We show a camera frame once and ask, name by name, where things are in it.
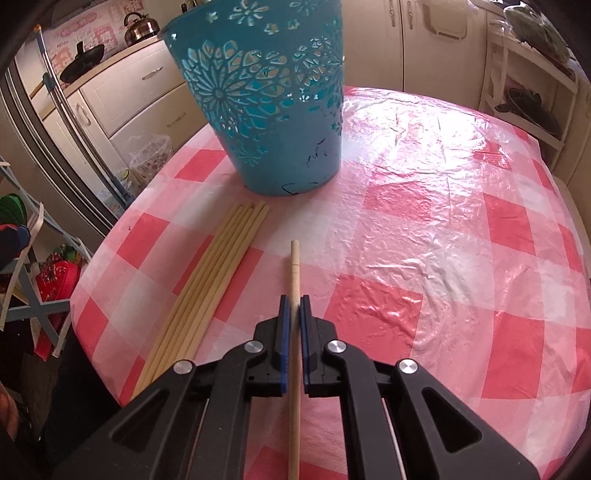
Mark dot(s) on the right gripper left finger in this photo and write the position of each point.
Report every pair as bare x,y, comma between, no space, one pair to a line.
192,422

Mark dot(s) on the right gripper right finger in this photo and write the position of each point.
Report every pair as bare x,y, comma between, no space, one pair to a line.
399,421

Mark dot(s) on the lone bamboo chopstick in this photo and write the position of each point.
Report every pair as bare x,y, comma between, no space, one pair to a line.
294,382

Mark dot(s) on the cream kitchen cabinets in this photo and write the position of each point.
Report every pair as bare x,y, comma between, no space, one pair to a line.
431,48

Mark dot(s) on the pink checkered plastic tablecloth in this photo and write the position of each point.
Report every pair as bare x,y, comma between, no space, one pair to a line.
443,238

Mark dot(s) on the red bag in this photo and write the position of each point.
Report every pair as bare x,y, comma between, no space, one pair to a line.
56,281

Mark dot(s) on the blue folding rack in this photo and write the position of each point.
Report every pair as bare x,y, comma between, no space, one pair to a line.
51,318

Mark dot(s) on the clear floral waste bin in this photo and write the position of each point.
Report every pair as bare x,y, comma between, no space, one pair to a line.
148,154

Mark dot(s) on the white storage rack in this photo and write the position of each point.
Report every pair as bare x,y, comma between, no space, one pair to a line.
511,63

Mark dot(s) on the teal perforated plastic basket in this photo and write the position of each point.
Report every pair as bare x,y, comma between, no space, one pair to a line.
269,78

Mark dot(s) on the black wok on stove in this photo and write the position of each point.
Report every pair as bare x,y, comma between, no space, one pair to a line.
84,61

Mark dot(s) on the metal kettle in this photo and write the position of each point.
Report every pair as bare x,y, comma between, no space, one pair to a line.
139,27

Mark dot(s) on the green vegetable bag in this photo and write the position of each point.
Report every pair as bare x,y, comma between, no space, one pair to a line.
535,29

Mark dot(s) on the pink wall sticker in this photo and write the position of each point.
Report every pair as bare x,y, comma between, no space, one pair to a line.
101,24

